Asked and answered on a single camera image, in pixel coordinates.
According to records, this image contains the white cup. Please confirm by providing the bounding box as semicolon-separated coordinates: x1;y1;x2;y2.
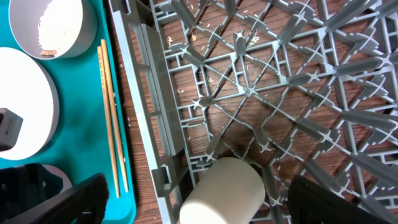
179;157;266;224

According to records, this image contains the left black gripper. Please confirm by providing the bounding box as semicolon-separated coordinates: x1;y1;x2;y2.
1;164;62;223

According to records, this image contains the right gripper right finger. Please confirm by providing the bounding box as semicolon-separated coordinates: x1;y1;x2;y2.
287;175;386;224

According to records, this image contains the grey bowl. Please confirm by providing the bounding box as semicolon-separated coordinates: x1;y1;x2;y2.
8;0;98;60

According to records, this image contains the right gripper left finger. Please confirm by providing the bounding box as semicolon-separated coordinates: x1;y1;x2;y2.
5;173;109;224

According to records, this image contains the white rice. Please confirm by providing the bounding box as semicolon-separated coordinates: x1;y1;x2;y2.
38;0;83;57

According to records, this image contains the wooden chopstick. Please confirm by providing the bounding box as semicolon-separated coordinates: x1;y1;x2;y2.
100;39;129;193
97;46;120;198

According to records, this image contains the teal serving tray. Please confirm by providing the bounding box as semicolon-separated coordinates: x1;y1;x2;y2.
1;1;137;223

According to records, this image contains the grey dishwasher rack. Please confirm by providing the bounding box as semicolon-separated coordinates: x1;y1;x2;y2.
109;0;397;223

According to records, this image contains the wooden chopstick left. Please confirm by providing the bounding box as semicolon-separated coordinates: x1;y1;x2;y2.
97;46;120;198

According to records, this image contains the small white plate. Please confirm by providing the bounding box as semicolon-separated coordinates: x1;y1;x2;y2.
42;164;73;193

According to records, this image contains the large white plate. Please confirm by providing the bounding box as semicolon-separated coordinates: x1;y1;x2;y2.
1;47;60;161

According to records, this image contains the wooden chopstick right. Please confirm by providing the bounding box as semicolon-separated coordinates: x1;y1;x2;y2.
100;39;129;193

